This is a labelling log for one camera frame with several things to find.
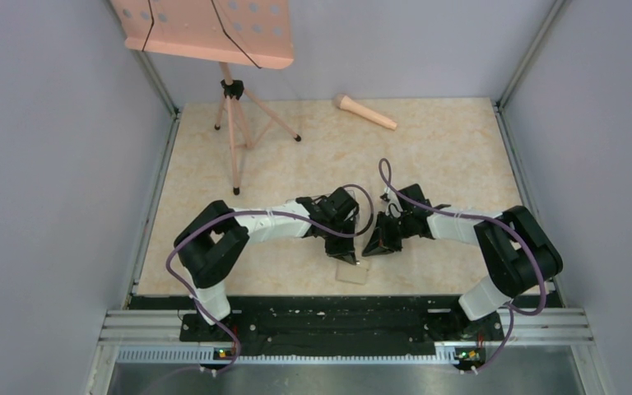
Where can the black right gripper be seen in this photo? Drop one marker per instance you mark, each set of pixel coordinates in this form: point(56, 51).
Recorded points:
point(381, 242)

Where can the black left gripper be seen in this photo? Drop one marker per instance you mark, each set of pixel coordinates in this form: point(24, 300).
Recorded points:
point(344, 250)

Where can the beige leather card holder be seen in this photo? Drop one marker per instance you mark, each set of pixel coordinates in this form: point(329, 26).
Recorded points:
point(356, 273)

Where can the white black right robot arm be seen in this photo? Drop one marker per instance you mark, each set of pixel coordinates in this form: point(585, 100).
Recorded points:
point(517, 252)

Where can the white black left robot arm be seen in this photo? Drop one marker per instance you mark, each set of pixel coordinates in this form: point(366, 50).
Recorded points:
point(210, 246)

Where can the pink microphone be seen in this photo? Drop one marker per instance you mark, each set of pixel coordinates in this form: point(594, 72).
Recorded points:
point(346, 103)

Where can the pink music stand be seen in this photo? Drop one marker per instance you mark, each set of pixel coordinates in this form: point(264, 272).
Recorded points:
point(249, 33)

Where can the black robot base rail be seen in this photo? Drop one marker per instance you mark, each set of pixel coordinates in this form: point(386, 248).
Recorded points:
point(332, 326)

